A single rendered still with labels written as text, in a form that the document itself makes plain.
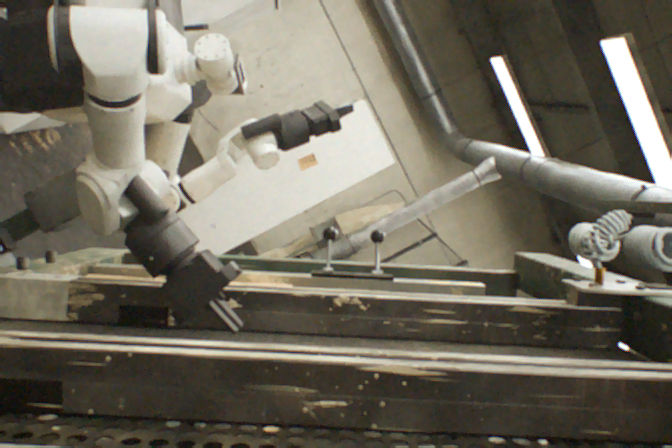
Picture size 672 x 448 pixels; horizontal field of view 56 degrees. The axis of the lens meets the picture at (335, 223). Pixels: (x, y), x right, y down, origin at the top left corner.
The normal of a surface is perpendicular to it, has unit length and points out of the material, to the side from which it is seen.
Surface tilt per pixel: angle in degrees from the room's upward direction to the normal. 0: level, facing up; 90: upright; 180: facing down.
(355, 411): 90
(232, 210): 90
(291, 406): 90
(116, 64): 81
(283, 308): 90
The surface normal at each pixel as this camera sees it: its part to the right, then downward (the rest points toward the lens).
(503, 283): 0.00, 0.05
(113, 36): 0.29, 0.11
